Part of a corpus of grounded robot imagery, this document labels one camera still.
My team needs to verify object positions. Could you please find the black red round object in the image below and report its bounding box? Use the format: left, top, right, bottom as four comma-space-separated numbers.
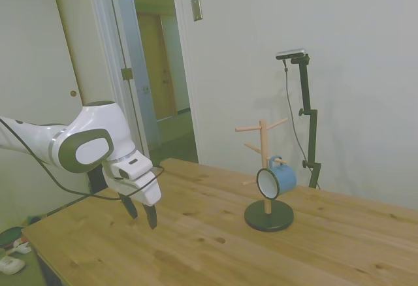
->
0, 227, 23, 248

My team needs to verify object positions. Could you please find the dark table leg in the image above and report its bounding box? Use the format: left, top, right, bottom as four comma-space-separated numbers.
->
32, 246, 65, 286

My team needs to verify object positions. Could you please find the cream white open door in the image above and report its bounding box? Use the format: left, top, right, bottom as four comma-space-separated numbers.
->
48, 0, 127, 107

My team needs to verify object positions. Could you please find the black box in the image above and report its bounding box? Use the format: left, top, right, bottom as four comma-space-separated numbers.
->
86, 165, 109, 196

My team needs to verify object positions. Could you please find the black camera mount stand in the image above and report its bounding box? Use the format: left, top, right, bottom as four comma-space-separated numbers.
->
283, 59, 323, 191

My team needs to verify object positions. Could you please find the white door frame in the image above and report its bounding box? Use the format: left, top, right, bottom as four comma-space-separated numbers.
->
86, 0, 205, 166

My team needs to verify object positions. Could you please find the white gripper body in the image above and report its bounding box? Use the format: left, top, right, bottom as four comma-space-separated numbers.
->
103, 150, 163, 207

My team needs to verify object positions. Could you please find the small white floor object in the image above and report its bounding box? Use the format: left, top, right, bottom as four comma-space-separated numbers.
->
5, 245, 33, 256

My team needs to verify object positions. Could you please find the brown wooden door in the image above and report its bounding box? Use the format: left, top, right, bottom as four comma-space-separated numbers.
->
132, 0, 192, 123

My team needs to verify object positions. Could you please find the white shoe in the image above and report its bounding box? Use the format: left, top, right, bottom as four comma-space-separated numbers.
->
0, 255, 26, 276

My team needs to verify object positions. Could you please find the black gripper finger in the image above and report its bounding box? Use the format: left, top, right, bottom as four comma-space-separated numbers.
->
120, 194, 139, 220
140, 202, 159, 230

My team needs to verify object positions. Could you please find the wooden mug tree black base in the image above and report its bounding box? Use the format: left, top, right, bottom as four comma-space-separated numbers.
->
234, 118, 295, 233

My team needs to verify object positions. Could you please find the blue enamel mug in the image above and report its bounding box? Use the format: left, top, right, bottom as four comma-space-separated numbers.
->
256, 155, 298, 200

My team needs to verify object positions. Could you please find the green red floor object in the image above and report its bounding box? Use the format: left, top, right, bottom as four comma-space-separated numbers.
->
22, 214, 46, 227

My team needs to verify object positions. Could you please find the grey exterior camera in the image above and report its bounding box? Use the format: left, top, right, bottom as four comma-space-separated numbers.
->
276, 48, 308, 61

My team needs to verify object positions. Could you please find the metal wall switch plate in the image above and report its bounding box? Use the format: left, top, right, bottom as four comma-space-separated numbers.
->
191, 0, 203, 22

